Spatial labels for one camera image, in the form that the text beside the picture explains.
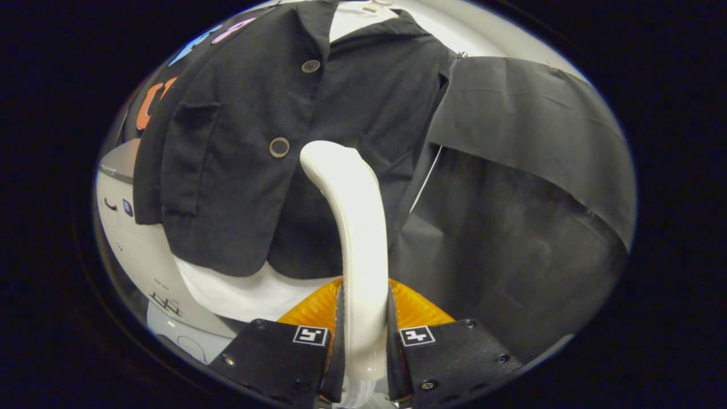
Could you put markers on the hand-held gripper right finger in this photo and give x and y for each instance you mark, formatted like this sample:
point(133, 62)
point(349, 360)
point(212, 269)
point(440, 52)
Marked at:
point(454, 358)

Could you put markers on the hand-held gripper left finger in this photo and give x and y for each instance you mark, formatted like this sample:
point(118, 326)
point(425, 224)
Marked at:
point(272, 358)

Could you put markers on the white garment steamer head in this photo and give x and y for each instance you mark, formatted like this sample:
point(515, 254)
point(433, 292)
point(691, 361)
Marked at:
point(363, 255)

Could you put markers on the black button jacket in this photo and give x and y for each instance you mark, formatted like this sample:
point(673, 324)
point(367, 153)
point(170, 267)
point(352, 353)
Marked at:
point(238, 170)

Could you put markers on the black backdrop cloth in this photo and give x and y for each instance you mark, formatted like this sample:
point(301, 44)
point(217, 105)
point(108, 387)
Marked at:
point(511, 227)

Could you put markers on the grey topped white cabinet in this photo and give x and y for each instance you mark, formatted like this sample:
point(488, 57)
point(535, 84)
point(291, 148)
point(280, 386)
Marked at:
point(136, 255)

